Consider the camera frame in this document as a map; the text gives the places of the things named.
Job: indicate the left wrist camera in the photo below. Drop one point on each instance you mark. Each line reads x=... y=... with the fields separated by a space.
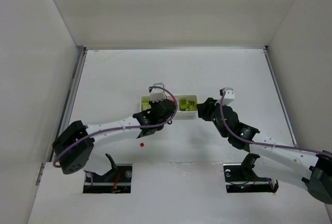
x=157 y=93

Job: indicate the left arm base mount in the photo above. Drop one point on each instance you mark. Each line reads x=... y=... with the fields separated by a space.
x=117 y=180

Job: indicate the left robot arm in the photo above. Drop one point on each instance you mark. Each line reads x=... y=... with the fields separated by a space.
x=73 y=147

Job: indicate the white divided sorting tray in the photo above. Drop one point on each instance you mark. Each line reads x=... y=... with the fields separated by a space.
x=181 y=114

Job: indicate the dark green duplo brick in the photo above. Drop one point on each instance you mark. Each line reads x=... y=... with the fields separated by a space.
x=183 y=105

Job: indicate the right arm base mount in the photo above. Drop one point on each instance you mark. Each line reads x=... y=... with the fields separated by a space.
x=240 y=178

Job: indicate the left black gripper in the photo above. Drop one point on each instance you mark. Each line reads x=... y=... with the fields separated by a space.
x=167 y=105

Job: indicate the light green duplo brick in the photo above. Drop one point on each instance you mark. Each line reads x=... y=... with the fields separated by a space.
x=145 y=105

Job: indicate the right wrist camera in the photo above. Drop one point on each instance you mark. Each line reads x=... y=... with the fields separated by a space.
x=228 y=95

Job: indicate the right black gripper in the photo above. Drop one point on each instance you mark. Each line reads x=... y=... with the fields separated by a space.
x=205 y=108

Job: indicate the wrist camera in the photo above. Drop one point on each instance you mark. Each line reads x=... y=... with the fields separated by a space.
x=157 y=93
x=228 y=95

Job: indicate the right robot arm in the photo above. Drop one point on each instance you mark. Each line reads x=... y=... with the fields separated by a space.
x=305 y=168

